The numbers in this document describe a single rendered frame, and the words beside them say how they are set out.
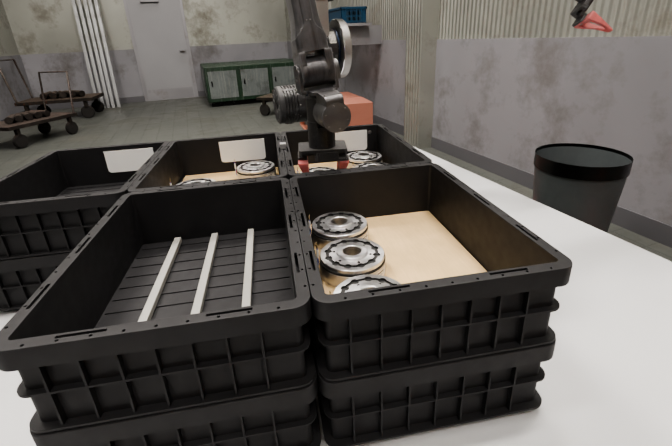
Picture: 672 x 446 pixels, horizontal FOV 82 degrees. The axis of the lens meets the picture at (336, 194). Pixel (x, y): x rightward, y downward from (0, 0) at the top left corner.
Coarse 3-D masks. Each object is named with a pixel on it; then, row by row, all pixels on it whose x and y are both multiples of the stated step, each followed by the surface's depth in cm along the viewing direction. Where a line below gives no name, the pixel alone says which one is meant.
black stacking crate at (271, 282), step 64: (192, 192) 72; (256, 192) 74; (128, 256) 66; (192, 256) 69; (256, 256) 68; (64, 320) 46; (128, 320) 54; (64, 384) 39; (128, 384) 39; (192, 384) 41; (256, 384) 43
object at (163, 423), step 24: (312, 384) 43; (192, 408) 41; (216, 408) 42; (240, 408) 42; (264, 408) 43; (288, 408) 43; (312, 408) 47; (48, 432) 39; (72, 432) 39; (96, 432) 40; (120, 432) 41; (144, 432) 41; (168, 432) 43; (192, 432) 44; (216, 432) 44; (240, 432) 45; (264, 432) 45; (288, 432) 46; (312, 432) 48
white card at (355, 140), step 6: (342, 132) 114; (348, 132) 114; (354, 132) 114; (360, 132) 115; (366, 132) 115; (336, 138) 114; (342, 138) 114; (348, 138) 115; (354, 138) 115; (360, 138) 115; (366, 138) 116; (348, 144) 115; (354, 144) 116; (360, 144) 116; (366, 144) 116; (348, 150) 116; (354, 150) 116
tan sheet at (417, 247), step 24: (384, 216) 80; (408, 216) 80; (432, 216) 79; (384, 240) 71; (408, 240) 70; (432, 240) 70; (456, 240) 70; (408, 264) 63; (432, 264) 63; (456, 264) 62; (480, 264) 62
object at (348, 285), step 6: (360, 276) 55; (366, 276) 55; (372, 276) 55; (378, 276) 55; (384, 276) 55; (342, 282) 54; (348, 282) 54; (354, 282) 54; (360, 282) 54; (366, 282) 54; (378, 282) 54; (384, 282) 54; (390, 282) 53; (396, 282) 53; (336, 288) 53; (342, 288) 53; (348, 288) 53
